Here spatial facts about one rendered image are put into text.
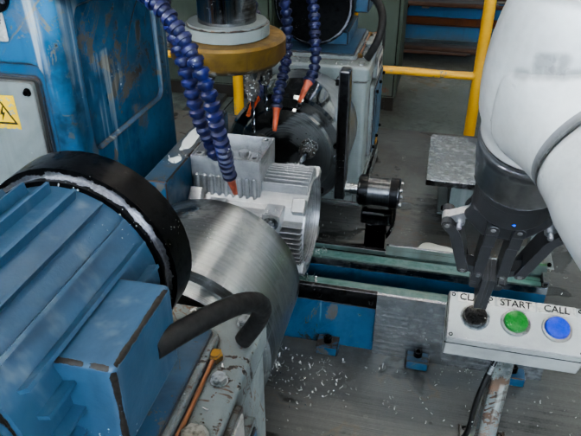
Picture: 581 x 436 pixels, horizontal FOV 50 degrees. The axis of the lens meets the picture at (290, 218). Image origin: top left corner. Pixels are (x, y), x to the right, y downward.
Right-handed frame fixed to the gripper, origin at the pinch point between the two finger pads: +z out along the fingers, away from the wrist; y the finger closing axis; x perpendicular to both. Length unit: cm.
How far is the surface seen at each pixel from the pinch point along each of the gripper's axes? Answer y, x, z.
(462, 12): -9, -453, 295
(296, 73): 38, -60, 24
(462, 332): 1.3, 2.6, 8.2
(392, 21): 39, -292, 186
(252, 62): 35.0, -27.7, -6.7
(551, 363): -10.1, 3.7, 11.0
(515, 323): -5.0, 0.6, 7.4
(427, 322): 4.8, -9.8, 31.6
